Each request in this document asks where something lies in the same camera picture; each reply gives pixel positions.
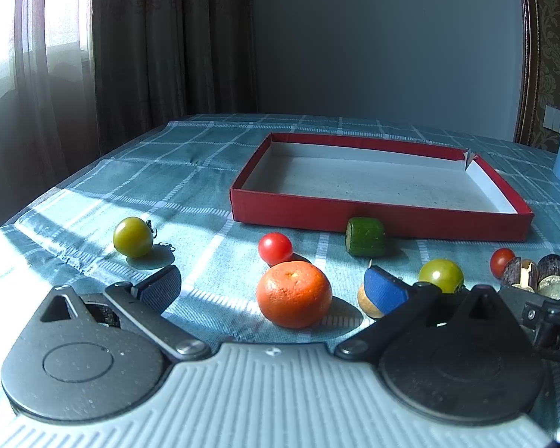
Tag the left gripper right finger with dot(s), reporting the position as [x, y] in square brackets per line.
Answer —
[400, 304]

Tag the green tomato with stem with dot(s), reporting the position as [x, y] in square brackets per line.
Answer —
[133, 237]

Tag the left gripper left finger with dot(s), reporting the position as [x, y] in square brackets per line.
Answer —
[143, 305]

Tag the yellow-green tomato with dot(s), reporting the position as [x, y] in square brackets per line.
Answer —
[443, 273]

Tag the dark eggplant chunk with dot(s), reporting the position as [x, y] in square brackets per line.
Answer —
[521, 274]
[549, 276]

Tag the small brown kiwi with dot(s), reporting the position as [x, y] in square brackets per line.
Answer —
[366, 305]

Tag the red cherry tomato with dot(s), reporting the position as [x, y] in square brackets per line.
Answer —
[500, 260]
[275, 248]

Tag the red shallow cardboard box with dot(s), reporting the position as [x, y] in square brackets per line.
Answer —
[318, 182]

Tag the orange tangerine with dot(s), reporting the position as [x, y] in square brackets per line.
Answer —
[294, 295]

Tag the brown patterned curtain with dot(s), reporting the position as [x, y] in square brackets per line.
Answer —
[160, 60]

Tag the teal plaid tablecloth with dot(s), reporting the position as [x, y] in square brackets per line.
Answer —
[178, 178]

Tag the green cucumber chunk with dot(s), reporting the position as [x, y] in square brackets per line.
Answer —
[365, 237]

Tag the dark wooden door frame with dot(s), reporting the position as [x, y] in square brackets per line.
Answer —
[530, 72]

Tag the white wall switch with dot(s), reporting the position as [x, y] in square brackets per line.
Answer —
[551, 119]

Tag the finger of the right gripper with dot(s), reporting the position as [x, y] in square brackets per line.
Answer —
[539, 315]

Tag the sheer white curtain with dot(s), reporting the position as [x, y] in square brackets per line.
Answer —
[48, 120]

